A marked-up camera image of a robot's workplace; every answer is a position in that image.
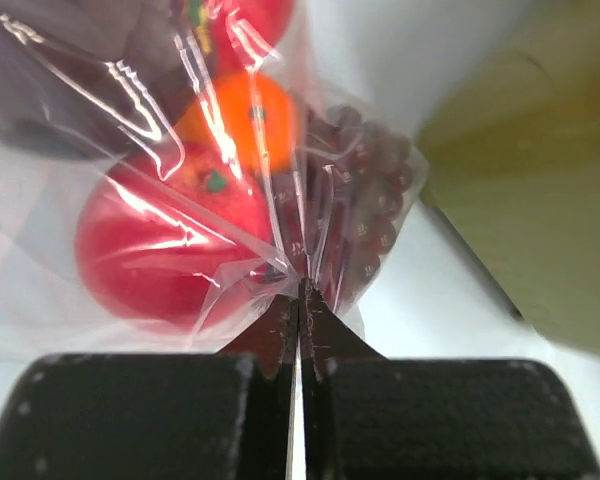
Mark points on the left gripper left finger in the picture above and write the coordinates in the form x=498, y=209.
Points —
x=224, y=415

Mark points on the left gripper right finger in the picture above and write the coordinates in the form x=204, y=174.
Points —
x=370, y=417

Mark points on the clear zip bag orange seal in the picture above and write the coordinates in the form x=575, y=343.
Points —
x=44, y=305

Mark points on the red fake apple lower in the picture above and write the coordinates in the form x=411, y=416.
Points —
x=161, y=235

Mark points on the red fake apple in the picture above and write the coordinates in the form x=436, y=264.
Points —
x=161, y=235
x=238, y=35

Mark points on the dark purple fake grapes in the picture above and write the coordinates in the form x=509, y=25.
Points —
x=340, y=211

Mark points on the small orange fake tangerine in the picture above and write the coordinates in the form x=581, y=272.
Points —
x=247, y=117

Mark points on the red fake apple upper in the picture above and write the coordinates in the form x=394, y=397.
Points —
x=238, y=35

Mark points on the olive green plastic bin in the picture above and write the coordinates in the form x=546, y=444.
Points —
x=514, y=155

